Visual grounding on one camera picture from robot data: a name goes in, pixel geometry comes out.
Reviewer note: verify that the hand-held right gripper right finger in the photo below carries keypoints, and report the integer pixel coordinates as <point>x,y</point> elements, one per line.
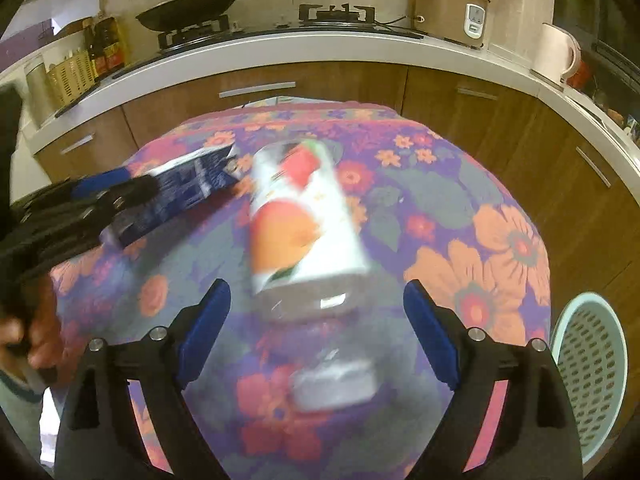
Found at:
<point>431,330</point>

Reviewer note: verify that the pale storage canister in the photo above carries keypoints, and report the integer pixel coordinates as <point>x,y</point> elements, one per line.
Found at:
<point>37,90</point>

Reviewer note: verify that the beige rice cooker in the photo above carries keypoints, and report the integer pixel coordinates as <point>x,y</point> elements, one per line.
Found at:
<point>440,10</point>

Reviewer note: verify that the person's left forearm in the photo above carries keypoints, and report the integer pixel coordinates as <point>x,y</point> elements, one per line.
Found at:
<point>20,410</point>

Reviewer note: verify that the pale pink electric kettle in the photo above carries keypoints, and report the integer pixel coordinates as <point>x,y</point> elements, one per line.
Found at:
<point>550,50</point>

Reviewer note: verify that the black gas stove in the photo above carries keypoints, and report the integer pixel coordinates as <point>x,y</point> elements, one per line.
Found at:
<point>335,14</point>

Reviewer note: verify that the yellow woven utensil basket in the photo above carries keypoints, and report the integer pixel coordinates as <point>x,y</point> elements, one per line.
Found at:
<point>72,80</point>

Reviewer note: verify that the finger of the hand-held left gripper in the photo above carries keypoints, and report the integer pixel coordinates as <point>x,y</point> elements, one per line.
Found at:
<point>102,182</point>
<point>132,195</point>

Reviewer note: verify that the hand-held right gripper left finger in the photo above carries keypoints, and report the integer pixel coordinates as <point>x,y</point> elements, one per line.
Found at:
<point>205,330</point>

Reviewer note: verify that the black frying pan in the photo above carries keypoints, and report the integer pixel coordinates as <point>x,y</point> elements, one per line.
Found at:
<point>185,7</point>

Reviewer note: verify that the flat black phone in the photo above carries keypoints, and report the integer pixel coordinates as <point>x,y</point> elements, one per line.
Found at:
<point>75,101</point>

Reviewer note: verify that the blue and white carton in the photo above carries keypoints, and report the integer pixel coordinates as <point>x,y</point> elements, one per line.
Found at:
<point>185,180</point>

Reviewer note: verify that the plastic bottle with fruit label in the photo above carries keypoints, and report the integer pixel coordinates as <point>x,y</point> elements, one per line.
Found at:
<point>300,220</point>

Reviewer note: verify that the floral tablecloth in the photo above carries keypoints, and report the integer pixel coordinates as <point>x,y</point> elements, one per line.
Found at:
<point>500,240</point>

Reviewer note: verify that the teal perforated basket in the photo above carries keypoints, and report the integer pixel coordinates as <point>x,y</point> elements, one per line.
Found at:
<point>595,375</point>

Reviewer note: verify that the wooden kitchen counter cabinet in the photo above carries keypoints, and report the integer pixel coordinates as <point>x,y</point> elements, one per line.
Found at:
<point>350,80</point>

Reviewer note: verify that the person's left hand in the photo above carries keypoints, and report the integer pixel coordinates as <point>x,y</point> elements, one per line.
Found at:
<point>42,332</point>

